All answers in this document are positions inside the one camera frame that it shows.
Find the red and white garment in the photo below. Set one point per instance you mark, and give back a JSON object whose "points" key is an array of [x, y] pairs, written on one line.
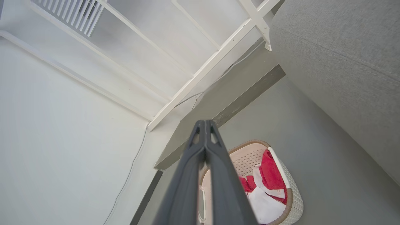
{"points": [[270, 172]]}

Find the white wooden railing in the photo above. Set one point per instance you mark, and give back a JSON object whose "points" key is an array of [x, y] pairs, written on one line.
{"points": [[203, 70]]}

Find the white perforated laundry basket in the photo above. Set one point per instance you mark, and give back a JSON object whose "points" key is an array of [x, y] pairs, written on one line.
{"points": [[250, 156]]}

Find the grey fabric sofa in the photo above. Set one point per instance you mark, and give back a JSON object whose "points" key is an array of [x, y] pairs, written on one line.
{"points": [[343, 62]]}

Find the white louvred vent grille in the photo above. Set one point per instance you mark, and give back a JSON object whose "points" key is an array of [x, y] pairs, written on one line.
{"points": [[75, 15]]}

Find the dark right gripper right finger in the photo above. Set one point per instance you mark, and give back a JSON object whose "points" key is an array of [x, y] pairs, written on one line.
{"points": [[226, 193]]}

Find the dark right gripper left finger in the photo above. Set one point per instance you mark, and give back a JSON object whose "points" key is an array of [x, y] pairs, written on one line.
{"points": [[182, 187]]}

